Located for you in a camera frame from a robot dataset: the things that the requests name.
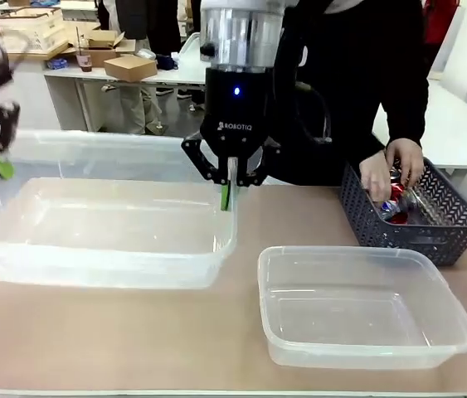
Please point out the background person red top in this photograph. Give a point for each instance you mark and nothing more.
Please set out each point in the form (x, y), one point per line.
(432, 20)

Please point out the person right hand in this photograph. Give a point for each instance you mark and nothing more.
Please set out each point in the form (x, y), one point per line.
(376, 180)

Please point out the closed cardboard box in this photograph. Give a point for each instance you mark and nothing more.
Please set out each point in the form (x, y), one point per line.
(129, 68)

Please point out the small clear plastic container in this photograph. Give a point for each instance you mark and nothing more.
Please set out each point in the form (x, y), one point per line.
(341, 323)

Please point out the white background table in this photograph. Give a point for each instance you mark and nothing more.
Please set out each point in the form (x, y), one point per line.
(175, 76)

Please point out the large clear plastic container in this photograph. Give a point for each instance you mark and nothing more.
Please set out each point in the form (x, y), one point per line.
(92, 232)

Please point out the background person beige trousers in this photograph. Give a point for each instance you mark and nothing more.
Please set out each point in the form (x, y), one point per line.
(133, 103)

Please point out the background person dark clothes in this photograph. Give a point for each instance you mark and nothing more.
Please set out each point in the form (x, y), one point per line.
(166, 25)

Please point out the white side table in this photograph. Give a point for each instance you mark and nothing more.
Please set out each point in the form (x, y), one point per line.
(465, 124)

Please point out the dark blue object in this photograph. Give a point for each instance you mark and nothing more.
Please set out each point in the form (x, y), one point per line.
(166, 62)

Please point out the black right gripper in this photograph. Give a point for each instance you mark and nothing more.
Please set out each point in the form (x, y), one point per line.
(237, 112)

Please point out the open cardboard box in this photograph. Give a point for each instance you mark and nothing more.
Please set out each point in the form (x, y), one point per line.
(100, 58)

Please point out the clear plastic bottle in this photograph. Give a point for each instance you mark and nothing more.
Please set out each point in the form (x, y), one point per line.
(432, 209)

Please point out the drink cup with straw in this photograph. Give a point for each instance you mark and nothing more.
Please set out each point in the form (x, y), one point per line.
(84, 62)

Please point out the person left forearm black sleeve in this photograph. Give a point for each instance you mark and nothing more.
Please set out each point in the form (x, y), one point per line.
(407, 112)

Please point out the crushed red blue can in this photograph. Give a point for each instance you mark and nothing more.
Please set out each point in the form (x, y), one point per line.
(397, 197)

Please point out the person torso in black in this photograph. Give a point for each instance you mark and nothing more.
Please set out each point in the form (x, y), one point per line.
(341, 83)

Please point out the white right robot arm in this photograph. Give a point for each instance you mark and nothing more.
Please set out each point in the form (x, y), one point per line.
(241, 33)

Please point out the dark grey plastic basket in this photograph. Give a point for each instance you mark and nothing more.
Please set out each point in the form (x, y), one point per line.
(444, 244)

